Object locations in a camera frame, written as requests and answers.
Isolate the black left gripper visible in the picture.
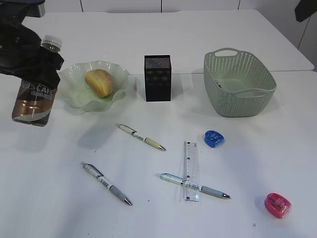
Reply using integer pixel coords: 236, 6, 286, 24
0, 24, 64, 87

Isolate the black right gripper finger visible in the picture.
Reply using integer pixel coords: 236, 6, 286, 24
294, 0, 317, 22

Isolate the Nescafe coffee bottle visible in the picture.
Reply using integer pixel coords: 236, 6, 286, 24
11, 35, 62, 127

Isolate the bread roll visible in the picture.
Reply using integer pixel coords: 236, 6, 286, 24
85, 69, 113, 98

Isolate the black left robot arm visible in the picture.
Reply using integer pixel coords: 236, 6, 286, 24
0, 0, 64, 89

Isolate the green wavy glass plate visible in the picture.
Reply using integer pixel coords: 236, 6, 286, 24
55, 60, 129, 112

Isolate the green woven plastic basket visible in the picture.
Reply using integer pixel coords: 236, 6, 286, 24
204, 48, 276, 118

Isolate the black mesh pen holder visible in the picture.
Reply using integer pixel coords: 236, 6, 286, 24
144, 55, 171, 102

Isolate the cream white pen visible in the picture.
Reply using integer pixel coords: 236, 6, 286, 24
116, 123, 166, 151

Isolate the blue pencil sharpener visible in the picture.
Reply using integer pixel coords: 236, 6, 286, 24
204, 130, 224, 148

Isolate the pink pencil sharpener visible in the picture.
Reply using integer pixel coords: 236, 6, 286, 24
264, 193, 292, 219

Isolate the light blue grey pen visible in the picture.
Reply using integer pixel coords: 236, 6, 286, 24
156, 173, 231, 199

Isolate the clear plastic ruler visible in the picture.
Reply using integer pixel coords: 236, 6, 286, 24
183, 141, 200, 202

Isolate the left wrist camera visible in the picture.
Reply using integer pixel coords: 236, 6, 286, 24
25, 0, 46, 18

